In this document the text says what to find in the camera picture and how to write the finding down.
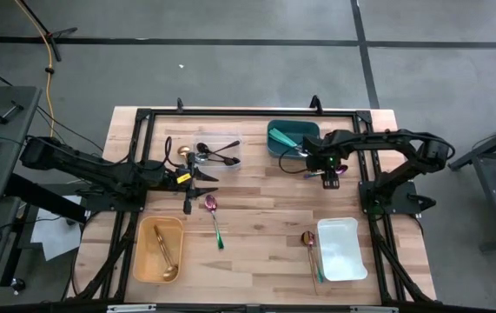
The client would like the white plastic bin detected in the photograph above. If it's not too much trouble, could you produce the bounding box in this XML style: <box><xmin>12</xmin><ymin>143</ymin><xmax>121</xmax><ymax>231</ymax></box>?
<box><xmin>316</xmin><ymin>216</ymin><xmax>369</xmax><ymax>283</ymax></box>

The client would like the black aluminium table frame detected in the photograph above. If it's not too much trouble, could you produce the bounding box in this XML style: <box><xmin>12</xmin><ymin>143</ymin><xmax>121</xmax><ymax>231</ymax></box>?
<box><xmin>67</xmin><ymin>106</ymin><xmax>439</xmax><ymax>313</ymax></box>

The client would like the clear plastic bin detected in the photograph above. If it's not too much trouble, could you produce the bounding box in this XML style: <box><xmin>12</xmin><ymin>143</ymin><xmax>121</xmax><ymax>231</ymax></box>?
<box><xmin>193</xmin><ymin>132</ymin><xmax>244</xmax><ymax>170</ymax></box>

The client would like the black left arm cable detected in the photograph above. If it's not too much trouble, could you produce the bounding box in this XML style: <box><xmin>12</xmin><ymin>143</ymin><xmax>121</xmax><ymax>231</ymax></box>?
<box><xmin>163</xmin><ymin>136</ymin><xmax>180</xmax><ymax>170</ymax></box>

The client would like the dark teal plastic bin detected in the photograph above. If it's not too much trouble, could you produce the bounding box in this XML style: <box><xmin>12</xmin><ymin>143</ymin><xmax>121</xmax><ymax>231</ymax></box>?
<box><xmin>267</xmin><ymin>119</ymin><xmax>321</xmax><ymax>160</ymax></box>

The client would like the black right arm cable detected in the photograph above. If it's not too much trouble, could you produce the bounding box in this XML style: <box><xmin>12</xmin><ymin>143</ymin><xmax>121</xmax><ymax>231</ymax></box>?
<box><xmin>278</xmin><ymin>147</ymin><xmax>314</xmax><ymax>176</ymax></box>

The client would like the white paper sheet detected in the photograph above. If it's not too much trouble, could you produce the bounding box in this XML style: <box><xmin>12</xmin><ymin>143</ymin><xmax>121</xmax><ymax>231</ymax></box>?
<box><xmin>30</xmin><ymin>194</ymin><xmax>84</xmax><ymax>262</ymax></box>

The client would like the rainbow spoon green handle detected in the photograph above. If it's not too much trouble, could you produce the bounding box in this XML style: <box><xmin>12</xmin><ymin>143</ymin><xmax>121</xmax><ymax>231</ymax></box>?
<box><xmin>204</xmin><ymin>194</ymin><xmax>225</xmax><ymax>251</ymax></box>

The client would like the orange plastic bin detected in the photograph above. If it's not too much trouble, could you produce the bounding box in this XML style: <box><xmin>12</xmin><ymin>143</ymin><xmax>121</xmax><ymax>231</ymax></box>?
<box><xmin>133</xmin><ymin>216</ymin><xmax>185</xmax><ymax>284</ymax></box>

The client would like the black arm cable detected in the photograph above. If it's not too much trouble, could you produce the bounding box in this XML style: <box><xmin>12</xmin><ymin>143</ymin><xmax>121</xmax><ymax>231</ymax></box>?
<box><xmin>278</xmin><ymin>147</ymin><xmax>314</xmax><ymax>176</ymax></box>
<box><xmin>163</xmin><ymin>136</ymin><xmax>180</xmax><ymax>170</ymax></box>

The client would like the silver bracket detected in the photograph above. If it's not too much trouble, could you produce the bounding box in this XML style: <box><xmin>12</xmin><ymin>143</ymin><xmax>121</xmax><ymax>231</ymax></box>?
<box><xmin>349</xmin><ymin>305</ymin><xmax>400</xmax><ymax>313</ymax></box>
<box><xmin>106</xmin><ymin>303</ymin><xmax>157</xmax><ymax>313</ymax></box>

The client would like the yellow power cable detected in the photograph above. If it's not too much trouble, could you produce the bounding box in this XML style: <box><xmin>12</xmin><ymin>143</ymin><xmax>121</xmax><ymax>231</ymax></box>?
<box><xmin>12</xmin><ymin>0</ymin><xmax>56</xmax><ymax>139</ymax></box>

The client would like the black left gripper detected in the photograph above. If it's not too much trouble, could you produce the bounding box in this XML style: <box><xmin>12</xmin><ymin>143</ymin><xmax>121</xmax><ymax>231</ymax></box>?
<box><xmin>162</xmin><ymin>151</ymin><xmax>220</xmax><ymax>215</ymax></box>

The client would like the black diagonal beam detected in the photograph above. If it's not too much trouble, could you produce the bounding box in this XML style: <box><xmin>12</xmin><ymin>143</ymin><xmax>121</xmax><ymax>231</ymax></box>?
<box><xmin>3</xmin><ymin>172</ymin><xmax>90</xmax><ymax>225</ymax></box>

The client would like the black tripod stand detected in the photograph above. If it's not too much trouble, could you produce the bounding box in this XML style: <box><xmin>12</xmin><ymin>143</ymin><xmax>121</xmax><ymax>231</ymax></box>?
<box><xmin>12</xmin><ymin>0</ymin><xmax>78</xmax><ymax>63</ymax></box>

